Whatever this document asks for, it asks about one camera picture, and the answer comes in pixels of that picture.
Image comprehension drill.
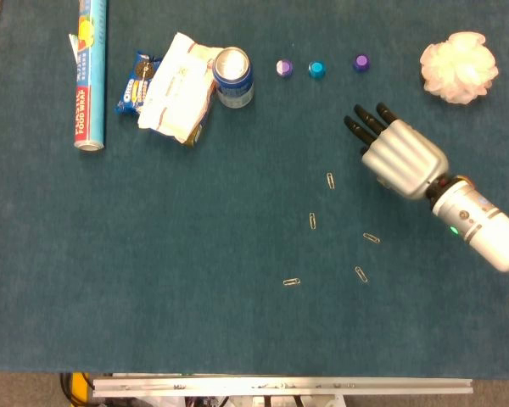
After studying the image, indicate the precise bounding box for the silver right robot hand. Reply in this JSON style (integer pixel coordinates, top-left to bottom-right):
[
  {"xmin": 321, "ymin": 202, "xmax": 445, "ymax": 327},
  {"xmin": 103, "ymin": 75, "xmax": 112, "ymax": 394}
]
[{"xmin": 343, "ymin": 102, "xmax": 450, "ymax": 202}]

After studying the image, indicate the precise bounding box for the white crumpled snack bag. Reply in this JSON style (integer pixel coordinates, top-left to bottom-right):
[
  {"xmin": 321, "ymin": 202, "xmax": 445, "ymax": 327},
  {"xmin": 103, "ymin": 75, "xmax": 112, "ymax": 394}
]
[{"xmin": 137, "ymin": 32, "xmax": 226, "ymax": 144}]

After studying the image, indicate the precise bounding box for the blue soda can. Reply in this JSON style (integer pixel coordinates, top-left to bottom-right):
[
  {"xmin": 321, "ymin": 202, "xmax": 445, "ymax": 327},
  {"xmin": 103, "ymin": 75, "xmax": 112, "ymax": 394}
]
[{"xmin": 212, "ymin": 46, "xmax": 255, "ymax": 109}]

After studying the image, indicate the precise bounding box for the teal felt table cover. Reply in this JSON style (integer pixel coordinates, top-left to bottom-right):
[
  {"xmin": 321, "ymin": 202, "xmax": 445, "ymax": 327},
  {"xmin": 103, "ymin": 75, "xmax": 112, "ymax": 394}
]
[{"xmin": 0, "ymin": 0, "xmax": 509, "ymax": 375}]

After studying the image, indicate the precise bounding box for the black cable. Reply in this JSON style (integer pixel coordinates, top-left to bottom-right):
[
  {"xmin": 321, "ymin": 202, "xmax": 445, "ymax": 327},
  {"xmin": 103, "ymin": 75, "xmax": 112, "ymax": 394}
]
[{"xmin": 59, "ymin": 372, "xmax": 76, "ymax": 404}]

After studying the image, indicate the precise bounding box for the white mesh bath loofah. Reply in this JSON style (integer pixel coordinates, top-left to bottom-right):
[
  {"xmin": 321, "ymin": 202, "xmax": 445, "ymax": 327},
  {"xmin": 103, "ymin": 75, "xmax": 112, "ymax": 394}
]
[{"xmin": 419, "ymin": 31, "xmax": 501, "ymax": 106}]

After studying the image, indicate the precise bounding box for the blue food wrap roll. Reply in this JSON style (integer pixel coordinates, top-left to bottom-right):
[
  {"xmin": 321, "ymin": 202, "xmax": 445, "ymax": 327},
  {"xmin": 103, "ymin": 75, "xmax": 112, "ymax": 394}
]
[{"xmin": 69, "ymin": 0, "xmax": 109, "ymax": 153}]

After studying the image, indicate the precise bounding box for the yellow plastic part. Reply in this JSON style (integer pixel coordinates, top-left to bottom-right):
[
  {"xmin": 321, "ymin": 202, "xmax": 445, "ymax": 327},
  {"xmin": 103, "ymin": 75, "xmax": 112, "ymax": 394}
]
[{"xmin": 70, "ymin": 372, "xmax": 90, "ymax": 404}]

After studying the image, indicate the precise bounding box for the aluminium profile rail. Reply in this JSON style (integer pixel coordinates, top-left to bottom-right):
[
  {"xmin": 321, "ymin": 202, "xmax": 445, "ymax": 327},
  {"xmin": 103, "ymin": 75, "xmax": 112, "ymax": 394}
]
[{"xmin": 92, "ymin": 376, "xmax": 474, "ymax": 399}]

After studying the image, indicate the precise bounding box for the blue Oreo cookie pack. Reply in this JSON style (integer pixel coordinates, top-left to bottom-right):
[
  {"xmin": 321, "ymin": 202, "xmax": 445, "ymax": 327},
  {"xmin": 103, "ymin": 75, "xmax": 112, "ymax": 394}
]
[{"xmin": 114, "ymin": 51, "xmax": 162, "ymax": 116}]

